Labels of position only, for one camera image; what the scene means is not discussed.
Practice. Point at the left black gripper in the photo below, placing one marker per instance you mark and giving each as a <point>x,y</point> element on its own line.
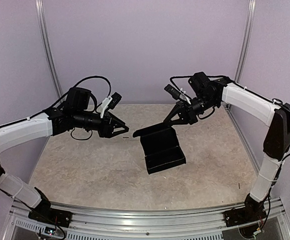
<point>106,128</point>

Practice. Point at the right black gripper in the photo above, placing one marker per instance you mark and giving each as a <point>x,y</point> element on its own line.
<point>187,113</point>

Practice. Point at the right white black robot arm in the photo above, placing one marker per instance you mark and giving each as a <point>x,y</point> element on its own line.
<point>213,90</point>

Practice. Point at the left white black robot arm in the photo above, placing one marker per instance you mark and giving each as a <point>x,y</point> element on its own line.
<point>70,115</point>

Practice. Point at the small circuit board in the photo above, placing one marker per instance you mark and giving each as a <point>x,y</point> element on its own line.
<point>47,231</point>

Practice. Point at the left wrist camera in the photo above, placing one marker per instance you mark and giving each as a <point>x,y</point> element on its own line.
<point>109,103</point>

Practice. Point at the front aluminium frame rail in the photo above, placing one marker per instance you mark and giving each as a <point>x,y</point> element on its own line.
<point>89,223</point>

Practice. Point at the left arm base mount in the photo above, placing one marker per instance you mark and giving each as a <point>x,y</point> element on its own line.
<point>44,213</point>

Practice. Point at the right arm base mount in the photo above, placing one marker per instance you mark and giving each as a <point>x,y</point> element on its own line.
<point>250,212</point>

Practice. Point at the right vertical aluminium post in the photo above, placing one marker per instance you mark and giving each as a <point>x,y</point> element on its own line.
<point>246,40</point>

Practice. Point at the vertical aluminium post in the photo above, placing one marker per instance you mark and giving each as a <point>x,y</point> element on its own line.
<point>246,40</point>
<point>47,48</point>

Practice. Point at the left vertical aluminium post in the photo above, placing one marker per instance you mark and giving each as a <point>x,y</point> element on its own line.
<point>47,48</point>

